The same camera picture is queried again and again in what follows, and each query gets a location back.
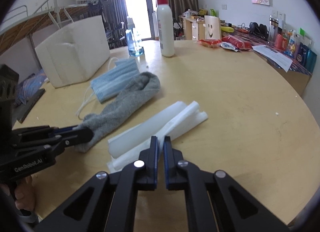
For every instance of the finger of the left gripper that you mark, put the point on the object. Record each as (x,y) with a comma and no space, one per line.
(72,135)
(57,129)

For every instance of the white red pump bottle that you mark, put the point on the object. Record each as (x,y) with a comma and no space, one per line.
(165,28)

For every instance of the white foam sheet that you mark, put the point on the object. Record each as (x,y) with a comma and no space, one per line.
(174,121)

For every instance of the black folding chair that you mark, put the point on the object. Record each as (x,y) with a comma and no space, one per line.
(116,35)

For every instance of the wooden desk with drawers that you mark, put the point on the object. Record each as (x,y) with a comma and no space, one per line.
(193,28)

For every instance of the left hand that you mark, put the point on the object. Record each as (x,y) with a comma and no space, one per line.
(25,195)

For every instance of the white styrofoam box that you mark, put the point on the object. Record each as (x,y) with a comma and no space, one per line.
(75,52)

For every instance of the metal bunk bed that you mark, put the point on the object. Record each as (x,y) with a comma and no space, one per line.
(49,13)

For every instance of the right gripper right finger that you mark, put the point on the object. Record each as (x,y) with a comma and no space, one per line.
(215,201)

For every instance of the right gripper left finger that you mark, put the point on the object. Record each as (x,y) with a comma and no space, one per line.
(107,202)

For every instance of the blue face mask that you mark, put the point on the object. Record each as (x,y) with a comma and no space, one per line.
(119,73)

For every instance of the blue sanitizer bottle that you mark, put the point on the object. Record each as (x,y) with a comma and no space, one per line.
(133,40)

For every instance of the blue orange quilt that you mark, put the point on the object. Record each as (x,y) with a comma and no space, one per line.
(28,87)

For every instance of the printed paper sheet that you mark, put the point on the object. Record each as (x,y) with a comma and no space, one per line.
(277,57)

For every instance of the black headphones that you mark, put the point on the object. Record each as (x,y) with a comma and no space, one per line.
(259,30)

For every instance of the wooden smiley chair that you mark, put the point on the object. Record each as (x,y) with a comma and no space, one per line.
(213,27)

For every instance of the red snack packet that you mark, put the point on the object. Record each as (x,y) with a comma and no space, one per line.
(238,43)

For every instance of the grey sock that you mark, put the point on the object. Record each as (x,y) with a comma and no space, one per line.
(136,93)

